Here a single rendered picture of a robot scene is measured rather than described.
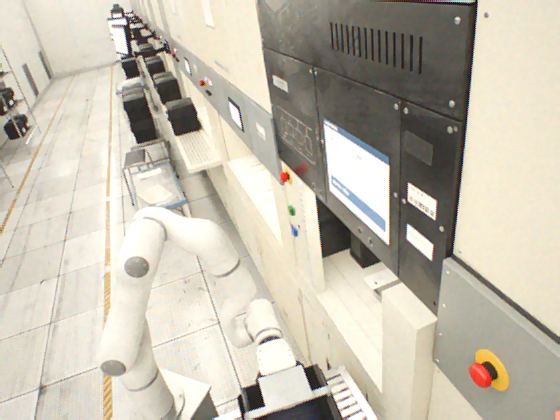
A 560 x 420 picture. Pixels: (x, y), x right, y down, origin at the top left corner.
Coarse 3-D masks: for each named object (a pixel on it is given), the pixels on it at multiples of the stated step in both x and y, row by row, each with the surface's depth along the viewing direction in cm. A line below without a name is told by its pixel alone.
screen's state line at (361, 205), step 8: (336, 184) 103; (344, 192) 100; (352, 192) 96; (352, 200) 97; (360, 200) 93; (360, 208) 94; (368, 208) 90; (368, 216) 91; (376, 216) 87; (376, 224) 89; (384, 224) 85
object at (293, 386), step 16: (256, 384) 112; (272, 384) 101; (288, 384) 100; (304, 384) 100; (320, 384) 110; (256, 400) 116; (272, 400) 97; (288, 400) 97; (304, 400) 96; (320, 400) 111; (256, 416) 102; (336, 416) 101
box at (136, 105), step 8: (128, 96) 447; (136, 96) 441; (144, 96) 438; (128, 104) 435; (136, 104) 438; (144, 104) 440; (128, 112) 439; (136, 112) 442; (144, 112) 445; (136, 120) 446
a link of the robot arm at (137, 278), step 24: (144, 240) 95; (120, 264) 93; (144, 264) 93; (120, 288) 104; (144, 288) 104; (120, 312) 107; (144, 312) 112; (120, 336) 109; (96, 360) 111; (120, 360) 110
